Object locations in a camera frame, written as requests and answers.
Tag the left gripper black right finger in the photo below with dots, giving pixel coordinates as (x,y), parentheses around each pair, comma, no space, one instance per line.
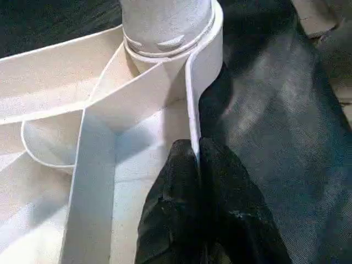
(239,220)

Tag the white plastic table leg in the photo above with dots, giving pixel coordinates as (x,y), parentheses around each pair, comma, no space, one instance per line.
(167,24)

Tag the black work mat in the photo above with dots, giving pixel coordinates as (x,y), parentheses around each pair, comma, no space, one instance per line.
(275,123)

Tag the white plastic table top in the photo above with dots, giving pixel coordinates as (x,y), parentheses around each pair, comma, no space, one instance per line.
(55,68)

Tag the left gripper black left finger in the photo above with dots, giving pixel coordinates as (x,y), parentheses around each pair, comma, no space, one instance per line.
(173,209)

